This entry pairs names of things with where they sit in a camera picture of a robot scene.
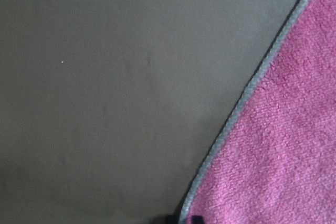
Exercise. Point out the pink and grey towel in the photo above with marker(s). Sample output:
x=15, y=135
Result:
x=274, y=161

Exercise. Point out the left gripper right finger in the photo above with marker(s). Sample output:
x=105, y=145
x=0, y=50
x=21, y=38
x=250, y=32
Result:
x=196, y=219

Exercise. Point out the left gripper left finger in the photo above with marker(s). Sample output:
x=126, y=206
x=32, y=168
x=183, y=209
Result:
x=166, y=219

